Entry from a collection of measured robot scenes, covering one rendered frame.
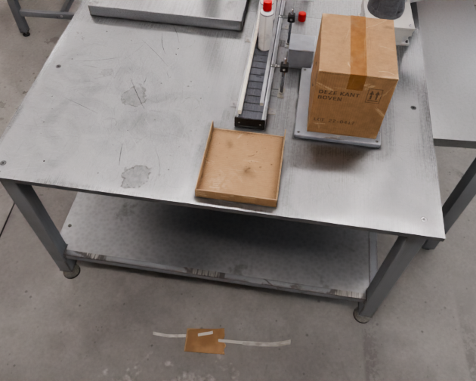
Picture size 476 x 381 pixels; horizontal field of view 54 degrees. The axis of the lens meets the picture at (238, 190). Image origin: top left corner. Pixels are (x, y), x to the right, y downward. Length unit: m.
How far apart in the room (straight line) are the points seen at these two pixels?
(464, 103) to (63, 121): 1.48
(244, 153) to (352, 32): 0.53
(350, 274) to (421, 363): 0.49
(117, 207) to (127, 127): 0.63
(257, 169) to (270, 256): 0.62
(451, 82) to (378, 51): 0.52
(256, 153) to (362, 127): 0.37
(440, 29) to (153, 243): 1.57
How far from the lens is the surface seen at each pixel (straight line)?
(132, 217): 2.20
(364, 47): 1.59
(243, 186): 1.50
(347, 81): 1.50
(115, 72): 1.93
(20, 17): 3.64
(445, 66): 2.10
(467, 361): 2.36
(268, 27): 1.84
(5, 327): 2.39
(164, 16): 2.13
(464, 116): 1.92
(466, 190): 2.12
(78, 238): 2.21
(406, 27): 2.10
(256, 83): 1.76
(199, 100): 1.77
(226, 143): 1.61
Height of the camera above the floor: 2.05
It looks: 55 degrees down
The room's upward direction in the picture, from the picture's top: 2 degrees clockwise
